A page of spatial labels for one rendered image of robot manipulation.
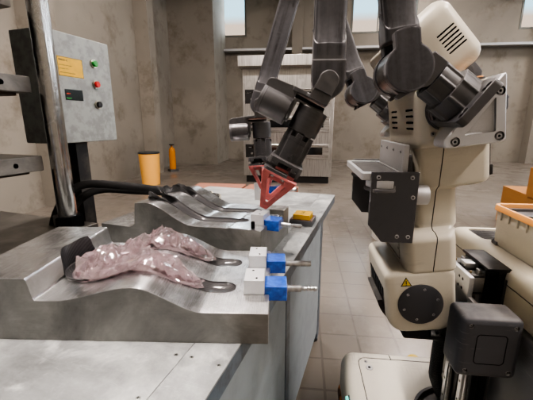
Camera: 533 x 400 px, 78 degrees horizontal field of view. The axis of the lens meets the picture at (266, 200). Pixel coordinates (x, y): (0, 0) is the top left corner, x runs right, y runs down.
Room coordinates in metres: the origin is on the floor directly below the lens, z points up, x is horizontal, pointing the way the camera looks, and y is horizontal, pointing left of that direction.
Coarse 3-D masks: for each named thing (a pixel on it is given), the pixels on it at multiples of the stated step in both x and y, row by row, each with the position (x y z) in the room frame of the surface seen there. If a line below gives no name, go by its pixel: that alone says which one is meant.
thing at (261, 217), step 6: (258, 210) 0.85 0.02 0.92; (264, 210) 0.85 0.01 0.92; (252, 216) 0.81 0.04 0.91; (258, 216) 0.81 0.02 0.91; (264, 216) 0.81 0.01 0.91; (270, 216) 0.84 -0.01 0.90; (258, 222) 0.81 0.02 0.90; (264, 222) 0.81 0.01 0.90; (270, 222) 0.80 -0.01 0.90; (276, 222) 0.80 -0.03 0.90; (282, 222) 0.81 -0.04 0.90; (270, 228) 0.80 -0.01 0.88; (276, 228) 0.80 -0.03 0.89; (300, 228) 0.79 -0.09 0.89
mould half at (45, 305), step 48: (48, 240) 0.64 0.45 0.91; (96, 240) 0.67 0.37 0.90; (0, 288) 0.47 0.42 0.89; (48, 288) 0.51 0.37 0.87; (96, 288) 0.49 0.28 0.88; (144, 288) 0.47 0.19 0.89; (192, 288) 0.52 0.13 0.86; (240, 288) 0.54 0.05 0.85; (0, 336) 0.47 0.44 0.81; (48, 336) 0.47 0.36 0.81; (96, 336) 0.47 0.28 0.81; (144, 336) 0.46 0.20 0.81; (192, 336) 0.46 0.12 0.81; (240, 336) 0.46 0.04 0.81
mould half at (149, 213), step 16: (176, 192) 1.00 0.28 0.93; (208, 192) 1.08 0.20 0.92; (144, 208) 0.87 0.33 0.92; (160, 208) 0.85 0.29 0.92; (176, 208) 0.89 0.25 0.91; (192, 208) 0.93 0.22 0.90; (208, 208) 0.97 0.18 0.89; (256, 208) 0.98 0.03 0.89; (272, 208) 0.98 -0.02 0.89; (288, 208) 1.00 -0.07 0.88; (112, 224) 0.91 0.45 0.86; (128, 224) 0.91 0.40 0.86; (144, 224) 0.87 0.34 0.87; (160, 224) 0.85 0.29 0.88; (176, 224) 0.84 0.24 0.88; (192, 224) 0.83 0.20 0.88; (208, 224) 0.83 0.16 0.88; (224, 224) 0.83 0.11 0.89; (240, 224) 0.81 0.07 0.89; (112, 240) 0.91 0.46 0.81; (208, 240) 0.81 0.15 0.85; (224, 240) 0.79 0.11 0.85; (240, 240) 0.78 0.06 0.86; (256, 240) 0.76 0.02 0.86; (272, 240) 0.85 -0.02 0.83
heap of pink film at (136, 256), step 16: (128, 240) 0.66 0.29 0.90; (144, 240) 0.65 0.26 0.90; (160, 240) 0.64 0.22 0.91; (176, 240) 0.64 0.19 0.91; (192, 240) 0.66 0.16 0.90; (96, 256) 0.58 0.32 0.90; (112, 256) 0.59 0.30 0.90; (128, 256) 0.56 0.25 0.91; (144, 256) 0.54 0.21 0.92; (160, 256) 0.55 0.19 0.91; (176, 256) 0.57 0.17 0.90; (208, 256) 0.65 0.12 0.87; (80, 272) 0.55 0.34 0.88; (96, 272) 0.53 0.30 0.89; (112, 272) 0.52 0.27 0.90; (128, 272) 0.52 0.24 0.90; (144, 272) 0.52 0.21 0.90; (160, 272) 0.52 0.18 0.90; (176, 272) 0.53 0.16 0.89; (192, 272) 0.56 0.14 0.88
